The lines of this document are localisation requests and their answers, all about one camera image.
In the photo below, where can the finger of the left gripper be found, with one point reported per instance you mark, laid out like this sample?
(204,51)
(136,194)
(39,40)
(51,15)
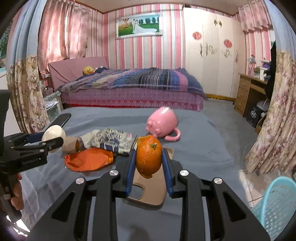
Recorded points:
(38,146)
(21,139)

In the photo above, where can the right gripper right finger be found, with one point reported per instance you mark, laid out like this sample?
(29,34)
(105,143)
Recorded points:
(210,209)

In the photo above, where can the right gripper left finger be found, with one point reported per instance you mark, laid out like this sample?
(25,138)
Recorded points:
(68,217)

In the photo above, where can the white egg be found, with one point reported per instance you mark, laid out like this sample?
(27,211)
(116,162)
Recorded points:
(52,132)

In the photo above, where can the printed snack wrapper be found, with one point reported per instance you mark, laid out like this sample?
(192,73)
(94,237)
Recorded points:
(110,139)

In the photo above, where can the orange mandarin fruit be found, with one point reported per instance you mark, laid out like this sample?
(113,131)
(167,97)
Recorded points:
(148,156)

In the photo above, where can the person's left hand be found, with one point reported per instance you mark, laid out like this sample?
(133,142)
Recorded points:
(17,199)

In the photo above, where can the black smartphone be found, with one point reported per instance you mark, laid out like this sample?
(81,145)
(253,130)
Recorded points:
(59,120)

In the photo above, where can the small bedside stand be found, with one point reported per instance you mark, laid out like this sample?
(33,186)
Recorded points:
(53,105)

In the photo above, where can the light blue plastic basket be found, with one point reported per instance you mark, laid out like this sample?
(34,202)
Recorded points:
(277,206)

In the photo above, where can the left floral curtain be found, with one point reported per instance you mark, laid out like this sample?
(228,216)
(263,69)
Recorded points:
(22,74)

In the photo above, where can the floral curtain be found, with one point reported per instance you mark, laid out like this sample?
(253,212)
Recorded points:
(275,144)
(22,74)

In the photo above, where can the bed with purple sheet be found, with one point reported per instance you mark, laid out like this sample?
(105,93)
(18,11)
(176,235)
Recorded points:
(65,71)

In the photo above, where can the tan phone case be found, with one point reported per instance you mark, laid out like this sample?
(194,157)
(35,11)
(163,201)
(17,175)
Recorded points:
(153,189)

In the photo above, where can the yellow duck plush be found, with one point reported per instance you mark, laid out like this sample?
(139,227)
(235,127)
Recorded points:
(88,70)

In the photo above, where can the grey table cloth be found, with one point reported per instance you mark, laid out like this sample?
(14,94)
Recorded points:
(200,150)

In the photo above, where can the black box under desk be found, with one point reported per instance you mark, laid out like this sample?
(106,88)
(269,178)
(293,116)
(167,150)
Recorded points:
(254,115)

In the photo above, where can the pink window curtain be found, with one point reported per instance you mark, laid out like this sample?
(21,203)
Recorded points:
(68,30)

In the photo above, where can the pink pig mug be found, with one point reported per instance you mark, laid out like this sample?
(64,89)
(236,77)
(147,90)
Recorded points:
(163,123)

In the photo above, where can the wooden desk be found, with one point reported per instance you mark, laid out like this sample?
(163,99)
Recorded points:
(250,91)

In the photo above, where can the blue plaid quilt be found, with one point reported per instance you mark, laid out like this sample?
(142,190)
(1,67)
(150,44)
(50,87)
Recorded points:
(150,78)

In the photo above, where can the desk lamp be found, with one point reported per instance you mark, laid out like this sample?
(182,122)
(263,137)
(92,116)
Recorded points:
(251,63)

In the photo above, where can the framed wedding picture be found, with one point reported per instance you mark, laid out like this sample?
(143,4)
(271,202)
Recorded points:
(139,26)

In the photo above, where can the white wardrobe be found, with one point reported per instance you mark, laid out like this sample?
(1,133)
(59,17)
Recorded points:
(215,51)

